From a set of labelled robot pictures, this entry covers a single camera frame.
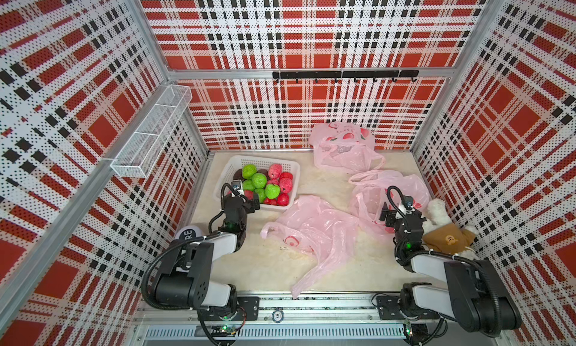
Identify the white plastic basket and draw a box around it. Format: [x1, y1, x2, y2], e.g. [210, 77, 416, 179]
[213, 156, 301, 211]

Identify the white wire wall shelf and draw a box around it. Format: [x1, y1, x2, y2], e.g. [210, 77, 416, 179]
[111, 85, 191, 178]

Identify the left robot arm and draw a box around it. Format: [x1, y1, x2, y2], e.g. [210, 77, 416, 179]
[140, 191, 260, 320]

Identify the white plush teddy bear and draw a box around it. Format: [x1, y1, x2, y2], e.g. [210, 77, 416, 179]
[422, 199, 479, 260]

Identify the pink plastic bag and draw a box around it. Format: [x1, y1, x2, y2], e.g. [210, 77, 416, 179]
[260, 195, 359, 299]
[308, 122, 386, 174]
[349, 170, 430, 243]

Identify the pink red apple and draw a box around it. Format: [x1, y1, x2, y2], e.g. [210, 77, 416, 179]
[278, 177, 293, 194]
[244, 190, 254, 200]
[268, 163, 283, 180]

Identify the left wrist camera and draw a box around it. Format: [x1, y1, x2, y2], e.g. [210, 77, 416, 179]
[230, 180, 245, 196]

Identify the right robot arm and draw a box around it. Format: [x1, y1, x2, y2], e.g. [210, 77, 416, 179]
[380, 199, 523, 338]

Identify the black hook rail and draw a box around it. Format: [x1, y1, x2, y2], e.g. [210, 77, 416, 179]
[271, 70, 420, 81]

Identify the green apple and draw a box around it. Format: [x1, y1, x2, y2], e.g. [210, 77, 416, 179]
[241, 164, 258, 180]
[253, 188, 267, 204]
[242, 180, 257, 192]
[250, 173, 268, 189]
[265, 183, 281, 200]

